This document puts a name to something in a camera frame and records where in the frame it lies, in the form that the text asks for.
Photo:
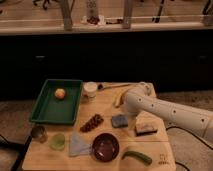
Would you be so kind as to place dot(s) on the blue sponge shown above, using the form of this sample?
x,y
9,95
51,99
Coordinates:
x,y
119,121

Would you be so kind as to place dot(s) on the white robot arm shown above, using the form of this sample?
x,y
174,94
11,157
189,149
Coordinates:
x,y
199,121

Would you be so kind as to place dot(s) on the green plastic tray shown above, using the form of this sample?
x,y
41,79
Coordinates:
x,y
50,110

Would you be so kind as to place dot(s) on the yellow banana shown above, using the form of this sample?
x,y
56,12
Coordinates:
x,y
119,99

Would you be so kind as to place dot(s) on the white cup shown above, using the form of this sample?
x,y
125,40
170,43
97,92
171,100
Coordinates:
x,y
89,91

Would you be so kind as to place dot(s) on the dark brown bumpy food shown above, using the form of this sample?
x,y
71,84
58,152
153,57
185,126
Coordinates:
x,y
94,122

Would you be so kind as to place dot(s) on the orange round fruit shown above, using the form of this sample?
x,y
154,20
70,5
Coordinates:
x,y
60,93

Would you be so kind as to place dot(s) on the dark maroon bowl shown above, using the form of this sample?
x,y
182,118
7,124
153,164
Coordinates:
x,y
105,147

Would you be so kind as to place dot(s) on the light blue cloth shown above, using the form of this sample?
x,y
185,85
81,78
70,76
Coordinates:
x,y
78,146

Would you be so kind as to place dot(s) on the green translucent cup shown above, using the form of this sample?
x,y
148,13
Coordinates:
x,y
57,142

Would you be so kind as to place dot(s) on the green pepper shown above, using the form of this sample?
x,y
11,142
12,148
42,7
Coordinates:
x,y
138,155

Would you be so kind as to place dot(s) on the small metal cup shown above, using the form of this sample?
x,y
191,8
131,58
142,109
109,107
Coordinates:
x,y
38,133

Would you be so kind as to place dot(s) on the long-handled spoon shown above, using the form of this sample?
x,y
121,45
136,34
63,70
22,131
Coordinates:
x,y
103,86

